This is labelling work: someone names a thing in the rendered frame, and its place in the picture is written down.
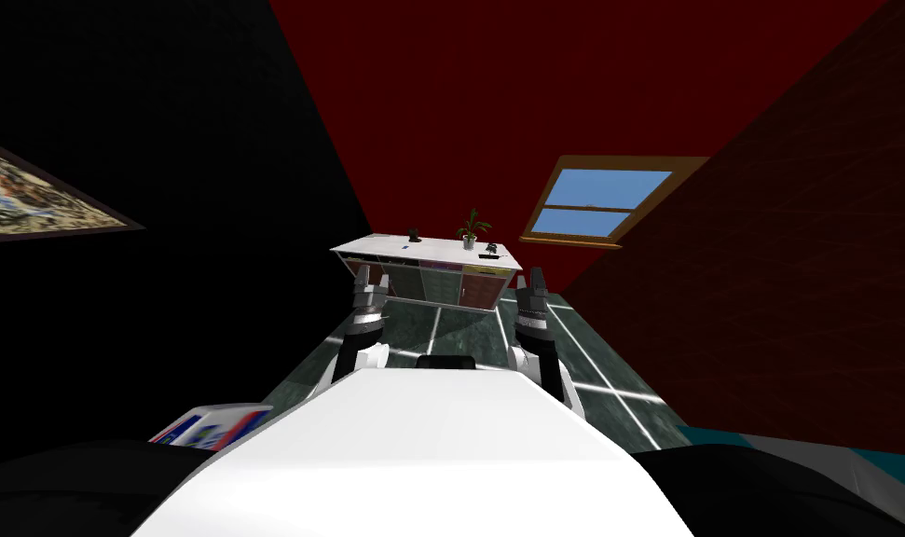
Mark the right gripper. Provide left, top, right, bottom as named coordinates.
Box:
left=514, top=266, right=551, bottom=322

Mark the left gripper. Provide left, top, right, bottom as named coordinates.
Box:
left=351, top=264, right=391, bottom=316

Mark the white shelf cabinet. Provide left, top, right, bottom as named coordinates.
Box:
left=329, top=208, right=525, bottom=314

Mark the wooden framed window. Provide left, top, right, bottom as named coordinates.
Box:
left=518, top=154, right=711, bottom=251

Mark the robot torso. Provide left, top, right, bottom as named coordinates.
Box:
left=130, top=354, right=696, bottom=537

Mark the white blue red box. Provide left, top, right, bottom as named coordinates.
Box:
left=147, top=403, right=275, bottom=453

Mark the grey teal bed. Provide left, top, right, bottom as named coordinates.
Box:
left=674, top=424, right=905, bottom=525

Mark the dark framed wall picture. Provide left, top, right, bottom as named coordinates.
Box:
left=0, top=133, right=147, bottom=247

